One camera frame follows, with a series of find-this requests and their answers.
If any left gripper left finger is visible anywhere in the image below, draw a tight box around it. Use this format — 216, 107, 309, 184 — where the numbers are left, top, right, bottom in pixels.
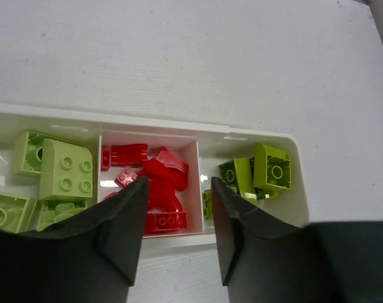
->
0, 177, 150, 302

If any red lego pile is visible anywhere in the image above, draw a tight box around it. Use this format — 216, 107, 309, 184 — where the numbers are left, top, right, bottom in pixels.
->
100, 143, 189, 235

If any green lego brick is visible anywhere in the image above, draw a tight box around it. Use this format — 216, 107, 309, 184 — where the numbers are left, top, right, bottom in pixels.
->
218, 158, 257, 205
11, 129, 77, 177
203, 189, 213, 220
39, 138, 93, 201
253, 143, 292, 193

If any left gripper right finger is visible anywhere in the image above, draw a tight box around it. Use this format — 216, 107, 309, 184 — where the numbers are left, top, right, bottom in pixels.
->
211, 177, 383, 302

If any white divided container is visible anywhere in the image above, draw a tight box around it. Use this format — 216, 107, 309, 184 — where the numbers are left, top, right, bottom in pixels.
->
0, 104, 309, 251

